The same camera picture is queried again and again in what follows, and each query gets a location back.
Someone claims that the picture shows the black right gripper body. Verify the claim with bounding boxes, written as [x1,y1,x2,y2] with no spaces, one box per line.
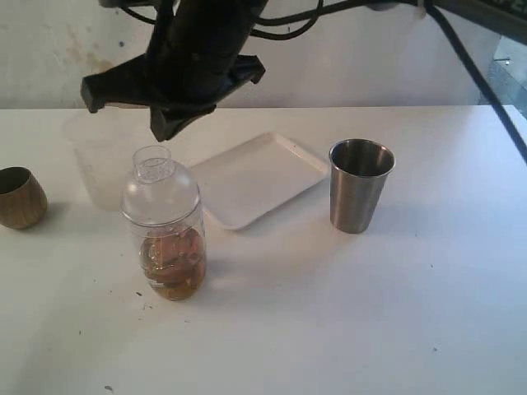
[81,55,264,114]

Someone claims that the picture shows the clear domed shaker lid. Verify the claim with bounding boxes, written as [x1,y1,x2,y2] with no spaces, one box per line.
[121,145,201,227]

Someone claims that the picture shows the clear plastic shaker body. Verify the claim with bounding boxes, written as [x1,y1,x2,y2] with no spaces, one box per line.
[122,203,207,301]

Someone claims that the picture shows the brown wooden cup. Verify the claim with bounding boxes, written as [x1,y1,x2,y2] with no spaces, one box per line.
[1,166,48,230]

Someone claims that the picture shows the stainless steel cup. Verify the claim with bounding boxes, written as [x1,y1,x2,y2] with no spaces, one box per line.
[329,138,395,234]

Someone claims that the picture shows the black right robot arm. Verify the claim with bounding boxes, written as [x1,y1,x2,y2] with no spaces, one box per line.
[81,1,266,142]

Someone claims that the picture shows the translucent plastic measuring cup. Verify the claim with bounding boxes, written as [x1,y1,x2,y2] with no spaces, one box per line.
[63,108,149,211]

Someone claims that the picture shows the white rectangular tray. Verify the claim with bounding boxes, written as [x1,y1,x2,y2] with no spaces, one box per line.
[191,132,329,230]

